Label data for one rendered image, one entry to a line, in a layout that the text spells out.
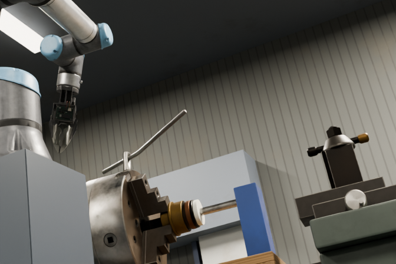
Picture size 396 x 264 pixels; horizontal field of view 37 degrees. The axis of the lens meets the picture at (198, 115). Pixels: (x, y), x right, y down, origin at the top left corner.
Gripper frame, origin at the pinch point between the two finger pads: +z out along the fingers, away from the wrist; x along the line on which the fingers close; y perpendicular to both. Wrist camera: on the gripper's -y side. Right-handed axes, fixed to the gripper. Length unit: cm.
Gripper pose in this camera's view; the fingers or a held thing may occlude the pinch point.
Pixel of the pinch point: (59, 149)
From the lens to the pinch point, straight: 199.8
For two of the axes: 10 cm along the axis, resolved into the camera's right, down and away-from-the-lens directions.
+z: -0.9, 9.7, -2.1
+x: 9.8, 1.2, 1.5
